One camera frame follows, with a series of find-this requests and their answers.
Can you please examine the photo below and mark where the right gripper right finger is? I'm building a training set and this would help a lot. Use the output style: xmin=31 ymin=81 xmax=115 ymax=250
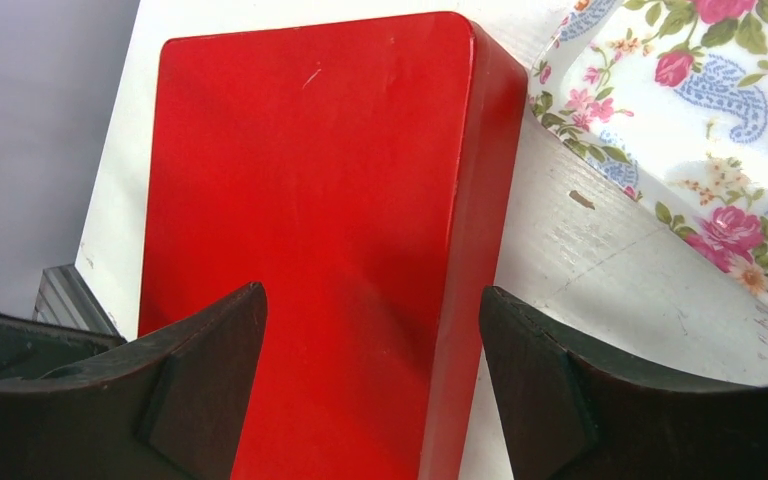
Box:
xmin=479 ymin=286 xmax=768 ymax=479

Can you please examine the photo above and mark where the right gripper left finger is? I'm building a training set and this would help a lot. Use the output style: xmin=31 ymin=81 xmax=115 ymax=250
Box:
xmin=0 ymin=282 xmax=267 ymax=479

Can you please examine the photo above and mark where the red box lid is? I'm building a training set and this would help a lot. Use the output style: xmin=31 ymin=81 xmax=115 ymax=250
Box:
xmin=138 ymin=12 xmax=527 ymax=479

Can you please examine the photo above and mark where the floral serving tray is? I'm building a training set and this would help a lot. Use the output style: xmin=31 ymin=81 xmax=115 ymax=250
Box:
xmin=529 ymin=0 xmax=768 ymax=307

